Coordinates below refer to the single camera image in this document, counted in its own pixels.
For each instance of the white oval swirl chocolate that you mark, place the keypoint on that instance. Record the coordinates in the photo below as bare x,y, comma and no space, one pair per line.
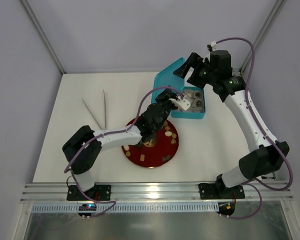
168,133

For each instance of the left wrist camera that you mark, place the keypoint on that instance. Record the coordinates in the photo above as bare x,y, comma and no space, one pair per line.
182,103

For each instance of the teal tin box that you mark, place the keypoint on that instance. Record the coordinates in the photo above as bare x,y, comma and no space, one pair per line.
195,112

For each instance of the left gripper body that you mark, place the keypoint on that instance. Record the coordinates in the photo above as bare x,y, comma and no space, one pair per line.
166,100

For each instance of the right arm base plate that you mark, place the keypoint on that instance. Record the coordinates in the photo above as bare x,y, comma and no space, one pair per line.
212,191

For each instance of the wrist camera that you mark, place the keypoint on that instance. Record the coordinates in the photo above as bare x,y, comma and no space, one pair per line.
182,103
212,46

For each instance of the red round plate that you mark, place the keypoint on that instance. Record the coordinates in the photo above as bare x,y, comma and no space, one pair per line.
156,152

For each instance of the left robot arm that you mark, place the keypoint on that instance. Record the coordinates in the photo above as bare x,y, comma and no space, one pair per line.
83,148

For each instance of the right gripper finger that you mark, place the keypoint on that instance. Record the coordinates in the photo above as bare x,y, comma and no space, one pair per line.
192,62
196,80

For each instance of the metal serving tongs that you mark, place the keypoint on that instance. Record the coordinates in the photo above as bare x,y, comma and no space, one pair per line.
98,110

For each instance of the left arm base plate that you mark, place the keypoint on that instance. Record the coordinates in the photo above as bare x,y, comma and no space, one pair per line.
97,193

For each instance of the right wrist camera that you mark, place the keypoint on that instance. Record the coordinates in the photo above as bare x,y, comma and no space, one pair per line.
212,46

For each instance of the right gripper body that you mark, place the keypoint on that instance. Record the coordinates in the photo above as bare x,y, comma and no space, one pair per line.
194,72

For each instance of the white round chocolate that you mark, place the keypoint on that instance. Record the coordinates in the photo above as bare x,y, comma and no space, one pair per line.
126,147

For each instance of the slotted cable duct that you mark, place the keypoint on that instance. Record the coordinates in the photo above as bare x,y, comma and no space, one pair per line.
125,207

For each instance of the caramel heart chocolate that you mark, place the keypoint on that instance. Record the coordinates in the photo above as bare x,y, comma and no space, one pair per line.
173,141

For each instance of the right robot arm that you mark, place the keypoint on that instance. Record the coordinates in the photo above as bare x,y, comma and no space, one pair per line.
266,153

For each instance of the aluminium rail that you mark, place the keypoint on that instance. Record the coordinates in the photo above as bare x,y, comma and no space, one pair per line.
148,192

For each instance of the teal tin lid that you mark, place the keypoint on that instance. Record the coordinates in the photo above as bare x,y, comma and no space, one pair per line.
166,77

